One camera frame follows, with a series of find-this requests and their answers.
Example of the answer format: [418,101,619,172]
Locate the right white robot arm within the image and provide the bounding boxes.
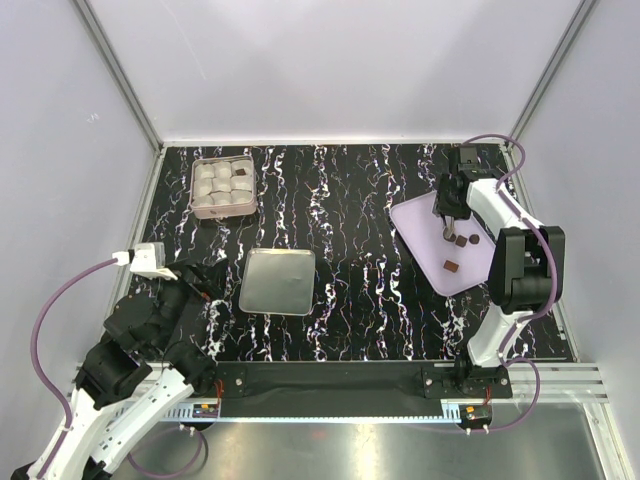
[434,144,566,397]

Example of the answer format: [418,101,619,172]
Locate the white cable duct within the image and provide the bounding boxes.
[161,397,461,424]

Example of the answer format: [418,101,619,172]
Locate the pink chocolate box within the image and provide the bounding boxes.
[188,155,257,220]

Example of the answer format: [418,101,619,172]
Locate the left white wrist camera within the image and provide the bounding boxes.
[111,242,178,281]

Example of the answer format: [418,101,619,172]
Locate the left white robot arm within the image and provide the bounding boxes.
[11,243,229,479]

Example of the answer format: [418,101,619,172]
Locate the lavender plastic tray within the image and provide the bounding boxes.
[390,192,495,296]

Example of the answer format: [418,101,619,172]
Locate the dark rectangular chocolate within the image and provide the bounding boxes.
[443,260,460,273]

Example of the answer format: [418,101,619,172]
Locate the dark square chocolate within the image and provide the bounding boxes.
[455,236,468,248]

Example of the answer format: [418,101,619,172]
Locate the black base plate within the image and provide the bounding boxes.
[217,360,513,405]

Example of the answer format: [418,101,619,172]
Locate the silver metal box lid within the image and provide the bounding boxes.
[238,248,316,316]

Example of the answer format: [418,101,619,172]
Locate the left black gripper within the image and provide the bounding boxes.
[148,256,229,354]

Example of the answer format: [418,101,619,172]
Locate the metal tongs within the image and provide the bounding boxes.
[443,216,456,242]

